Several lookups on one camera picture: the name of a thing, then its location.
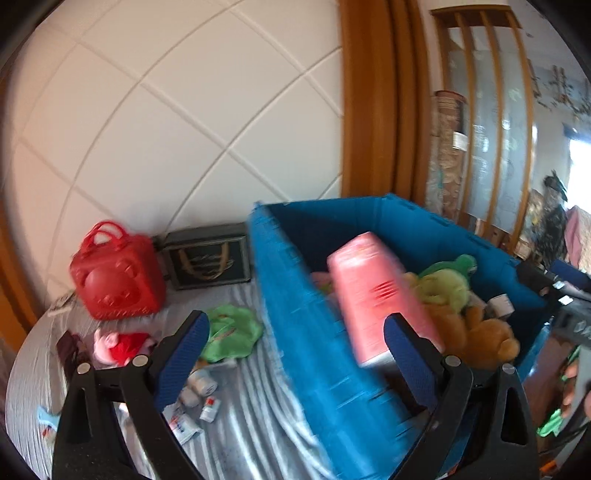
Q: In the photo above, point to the blue plastic storage box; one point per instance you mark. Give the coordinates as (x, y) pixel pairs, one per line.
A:
(304, 369)

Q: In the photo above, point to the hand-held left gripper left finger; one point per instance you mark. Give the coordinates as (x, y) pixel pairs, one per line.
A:
(180, 355)

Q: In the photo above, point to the dark gift box gold print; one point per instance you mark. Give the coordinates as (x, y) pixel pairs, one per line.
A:
(207, 263)

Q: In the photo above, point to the wooden door frame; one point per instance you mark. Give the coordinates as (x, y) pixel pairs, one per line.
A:
(369, 115)

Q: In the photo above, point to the striped bedsheet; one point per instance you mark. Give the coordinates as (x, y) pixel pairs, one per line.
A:
(249, 415)

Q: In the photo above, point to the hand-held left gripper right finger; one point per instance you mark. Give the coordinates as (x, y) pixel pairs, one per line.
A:
(411, 364)

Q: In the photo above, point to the rolled patterned carpet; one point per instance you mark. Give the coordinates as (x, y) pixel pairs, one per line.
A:
(445, 161)

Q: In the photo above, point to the wooden glass partition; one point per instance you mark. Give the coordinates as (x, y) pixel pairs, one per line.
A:
(482, 138)

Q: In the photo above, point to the maroon knitted cloth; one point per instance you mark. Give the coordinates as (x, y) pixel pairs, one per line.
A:
(69, 346)

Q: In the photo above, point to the green plush cloth toy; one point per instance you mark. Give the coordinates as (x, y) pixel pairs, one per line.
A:
(231, 332)

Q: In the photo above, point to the dark feathered ornament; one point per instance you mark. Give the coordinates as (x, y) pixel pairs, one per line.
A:
(553, 221)

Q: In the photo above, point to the brown teddy bear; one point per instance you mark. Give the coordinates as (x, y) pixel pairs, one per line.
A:
(480, 337)

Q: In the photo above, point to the pink pig plush red dress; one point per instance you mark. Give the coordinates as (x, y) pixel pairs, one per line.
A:
(122, 346)

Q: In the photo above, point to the pink cylindrical bottle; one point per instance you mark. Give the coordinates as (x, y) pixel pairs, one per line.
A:
(378, 300)

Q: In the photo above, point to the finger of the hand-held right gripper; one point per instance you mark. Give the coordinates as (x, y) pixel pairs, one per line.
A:
(535, 277)

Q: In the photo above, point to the pink hanging cloth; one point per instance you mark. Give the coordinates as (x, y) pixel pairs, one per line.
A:
(573, 235)

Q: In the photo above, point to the small white medicine bottle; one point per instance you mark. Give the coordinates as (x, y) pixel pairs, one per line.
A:
(189, 397)
(203, 381)

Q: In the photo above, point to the small white red box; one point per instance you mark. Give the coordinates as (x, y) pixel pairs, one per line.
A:
(209, 409)

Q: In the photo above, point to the wooden panel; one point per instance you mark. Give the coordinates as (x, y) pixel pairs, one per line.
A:
(14, 277)

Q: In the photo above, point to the white book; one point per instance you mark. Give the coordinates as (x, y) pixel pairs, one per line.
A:
(61, 304)

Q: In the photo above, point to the white blue ointment box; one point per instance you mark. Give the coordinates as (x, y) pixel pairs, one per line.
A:
(184, 427)

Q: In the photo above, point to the green garment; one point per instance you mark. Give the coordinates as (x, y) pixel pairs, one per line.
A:
(554, 415)

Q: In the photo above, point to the person's right hand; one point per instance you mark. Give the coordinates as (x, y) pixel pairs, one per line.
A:
(577, 387)

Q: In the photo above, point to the green frog plush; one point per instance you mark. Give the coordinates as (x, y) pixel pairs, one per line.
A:
(443, 286)

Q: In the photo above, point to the light blue small toy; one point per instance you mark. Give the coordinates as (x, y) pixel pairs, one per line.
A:
(48, 420)

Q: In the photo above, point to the red plastic handbag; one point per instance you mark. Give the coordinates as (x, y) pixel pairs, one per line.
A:
(120, 286)

